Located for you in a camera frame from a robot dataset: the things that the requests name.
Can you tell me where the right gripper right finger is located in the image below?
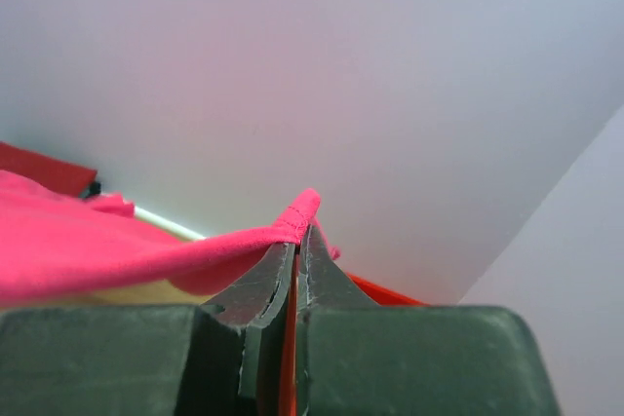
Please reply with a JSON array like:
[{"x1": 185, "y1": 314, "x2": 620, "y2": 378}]
[{"x1": 295, "y1": 226, "x2": 561, "y2": 415}]

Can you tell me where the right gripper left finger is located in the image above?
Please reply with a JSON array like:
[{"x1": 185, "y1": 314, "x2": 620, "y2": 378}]
[{"x1": 1, "y1": 244, "x2": 296, "y2": 415}]

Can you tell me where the pink t shirt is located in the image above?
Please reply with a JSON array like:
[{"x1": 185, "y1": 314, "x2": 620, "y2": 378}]
[{"x1": 1, "y1": 171, "x2": 321, "y2": 306}]

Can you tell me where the folded dark red shirt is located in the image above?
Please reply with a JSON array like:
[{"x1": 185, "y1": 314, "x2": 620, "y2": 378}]
[{"x1": 1, "y1": 142, "x2": 101, "y2": 198}]

